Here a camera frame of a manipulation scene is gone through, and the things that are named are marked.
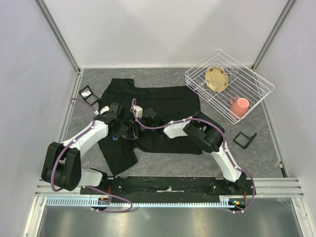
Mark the open black box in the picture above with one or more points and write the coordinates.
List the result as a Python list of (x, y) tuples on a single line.
[(88, 96), (243, 140)]

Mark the white wire dish rack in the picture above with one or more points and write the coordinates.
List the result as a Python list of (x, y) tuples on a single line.
[(242, 83)]

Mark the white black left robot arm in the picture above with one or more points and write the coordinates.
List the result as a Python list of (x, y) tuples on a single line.
[(109, 127)]

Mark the pink ceramic mug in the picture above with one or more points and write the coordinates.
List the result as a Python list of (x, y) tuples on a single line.
[(239, 107)]

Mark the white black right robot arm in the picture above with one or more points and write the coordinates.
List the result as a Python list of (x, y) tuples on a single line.
[(207, 135)]

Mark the open black box left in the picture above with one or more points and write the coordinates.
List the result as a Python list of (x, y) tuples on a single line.
[(88, 96)]

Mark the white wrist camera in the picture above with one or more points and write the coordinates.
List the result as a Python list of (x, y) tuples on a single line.
[(104, 109), (138, 111)]

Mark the slotted cable duct rail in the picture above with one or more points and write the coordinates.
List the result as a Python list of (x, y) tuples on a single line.
[(97, 202)]

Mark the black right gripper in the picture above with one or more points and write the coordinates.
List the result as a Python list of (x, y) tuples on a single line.
[(134, 128)]

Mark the yellow patterned plate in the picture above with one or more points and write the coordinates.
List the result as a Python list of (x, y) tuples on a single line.
[(216, 79)]

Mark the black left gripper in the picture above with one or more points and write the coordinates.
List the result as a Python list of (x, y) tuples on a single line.
[(123, 130)]

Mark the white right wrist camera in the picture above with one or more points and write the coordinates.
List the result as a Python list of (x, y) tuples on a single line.
[(138, 111)]

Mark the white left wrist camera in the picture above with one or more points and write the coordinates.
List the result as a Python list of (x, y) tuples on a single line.
[(104, 109)]

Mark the black t-shirt garment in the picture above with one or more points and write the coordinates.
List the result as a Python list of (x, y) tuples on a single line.
[(170, 103)]

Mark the open black box right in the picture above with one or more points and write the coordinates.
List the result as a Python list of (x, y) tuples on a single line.
[(243, 140)]

